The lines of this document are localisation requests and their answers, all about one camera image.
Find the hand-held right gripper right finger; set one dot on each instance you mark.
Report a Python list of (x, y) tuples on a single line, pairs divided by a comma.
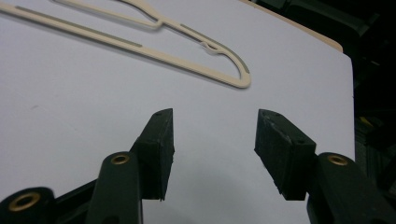
[(289, 152)]

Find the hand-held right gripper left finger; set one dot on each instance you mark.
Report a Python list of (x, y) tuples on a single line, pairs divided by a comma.
[(155, 155)]

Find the beige plastic clothes hanger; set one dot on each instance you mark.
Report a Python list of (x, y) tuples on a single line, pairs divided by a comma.
[(174, 57)]

